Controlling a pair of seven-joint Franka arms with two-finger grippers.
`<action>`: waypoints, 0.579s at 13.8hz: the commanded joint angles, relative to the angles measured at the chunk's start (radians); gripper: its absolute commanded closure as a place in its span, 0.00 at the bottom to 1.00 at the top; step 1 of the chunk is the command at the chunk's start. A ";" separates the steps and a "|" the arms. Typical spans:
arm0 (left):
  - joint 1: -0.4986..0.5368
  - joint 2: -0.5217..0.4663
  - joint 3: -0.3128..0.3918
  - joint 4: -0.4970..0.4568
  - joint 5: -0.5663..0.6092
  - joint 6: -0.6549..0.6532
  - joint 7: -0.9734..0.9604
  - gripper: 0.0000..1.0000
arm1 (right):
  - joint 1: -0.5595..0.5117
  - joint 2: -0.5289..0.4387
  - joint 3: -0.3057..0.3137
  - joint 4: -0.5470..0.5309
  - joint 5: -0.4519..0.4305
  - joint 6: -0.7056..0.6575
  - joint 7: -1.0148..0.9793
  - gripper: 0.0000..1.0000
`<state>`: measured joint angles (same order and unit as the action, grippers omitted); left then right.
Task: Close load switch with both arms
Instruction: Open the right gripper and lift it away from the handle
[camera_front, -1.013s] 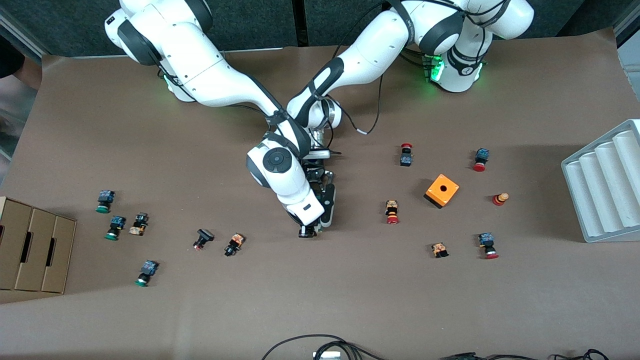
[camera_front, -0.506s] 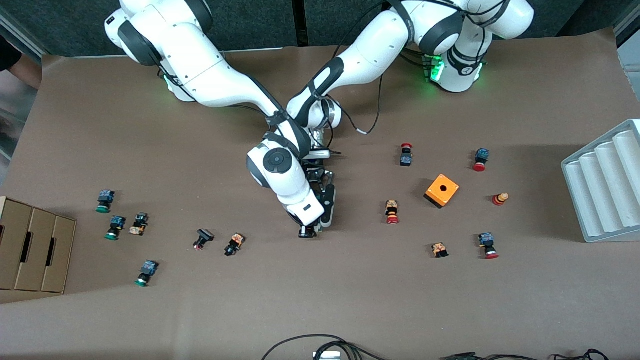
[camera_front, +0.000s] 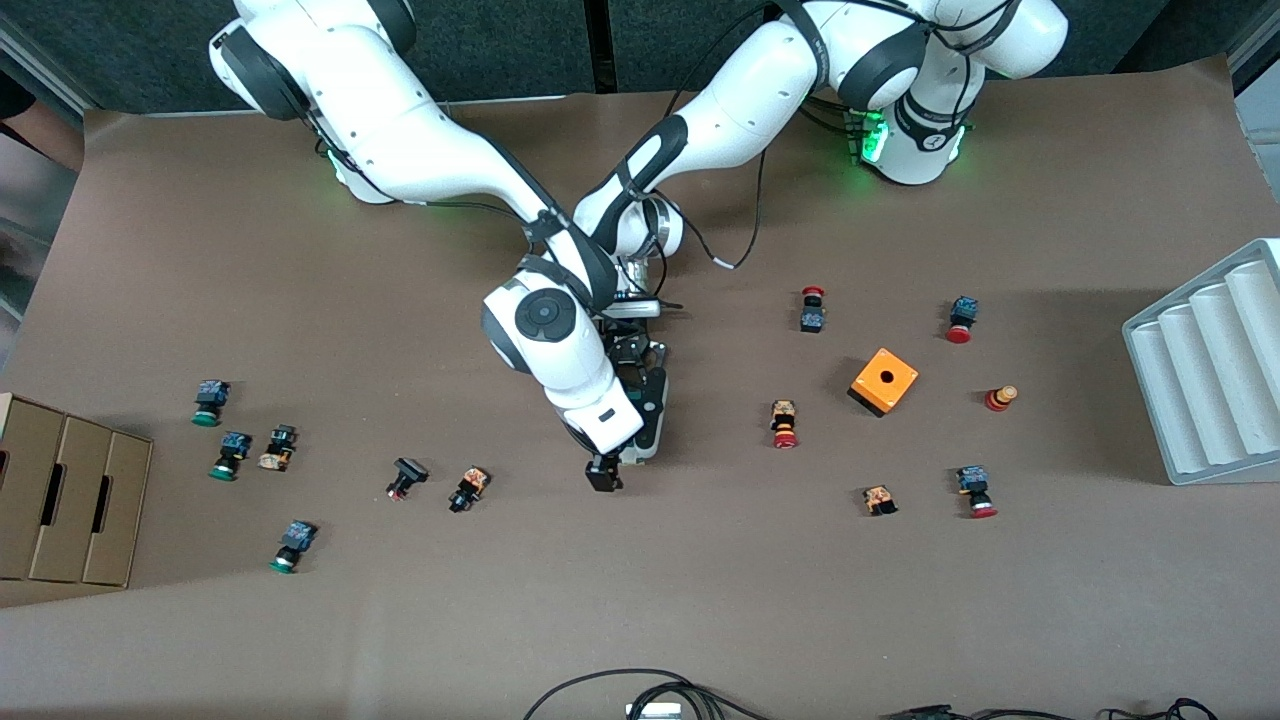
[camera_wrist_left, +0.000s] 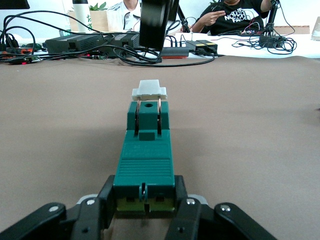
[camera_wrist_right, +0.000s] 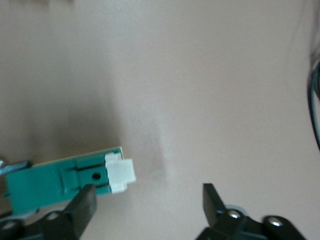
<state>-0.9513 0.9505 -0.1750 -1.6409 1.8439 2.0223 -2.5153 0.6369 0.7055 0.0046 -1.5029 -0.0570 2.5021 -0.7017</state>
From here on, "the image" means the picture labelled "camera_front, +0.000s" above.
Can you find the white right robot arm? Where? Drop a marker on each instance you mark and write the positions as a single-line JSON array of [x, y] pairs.
[[400, 130]]

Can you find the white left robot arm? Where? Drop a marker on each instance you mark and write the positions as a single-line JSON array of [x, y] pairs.
[[760, 80]]

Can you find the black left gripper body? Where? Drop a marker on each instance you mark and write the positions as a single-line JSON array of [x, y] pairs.
[[628, 351]]

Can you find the black square button red block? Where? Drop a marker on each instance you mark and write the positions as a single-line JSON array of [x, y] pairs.
[[408, 472]]

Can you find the black pushbutton orange block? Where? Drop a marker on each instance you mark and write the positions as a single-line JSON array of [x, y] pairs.
[[470, 485]]

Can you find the orange contact block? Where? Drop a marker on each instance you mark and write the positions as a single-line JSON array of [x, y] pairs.
[[879, 499]]

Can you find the grey ribbed tray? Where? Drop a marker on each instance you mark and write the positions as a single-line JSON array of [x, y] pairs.
[[1200, 380]]

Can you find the red mushroom button blue block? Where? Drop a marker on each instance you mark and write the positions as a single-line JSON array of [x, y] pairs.
[[812, 318], [973, 482], [963, 310]]

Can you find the red yellow button head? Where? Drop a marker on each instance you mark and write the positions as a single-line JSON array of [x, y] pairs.
[[998, 400]]

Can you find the brown paper table cover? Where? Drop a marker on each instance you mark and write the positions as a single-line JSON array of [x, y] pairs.
[[300, 300]]

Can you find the green mushroom button blue block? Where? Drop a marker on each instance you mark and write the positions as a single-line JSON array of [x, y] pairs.
[[297, 537], [211, 395], [234, 447]]

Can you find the orange button enclosure box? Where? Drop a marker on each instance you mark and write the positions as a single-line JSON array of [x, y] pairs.
[[884, 380]]

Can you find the red mushroom button orange block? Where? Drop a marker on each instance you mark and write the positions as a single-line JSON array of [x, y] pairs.
[[783, 418]]

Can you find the brown cardboard box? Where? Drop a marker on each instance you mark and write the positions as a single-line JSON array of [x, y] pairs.
[[125, 510], [25, 490], [75, 500]]

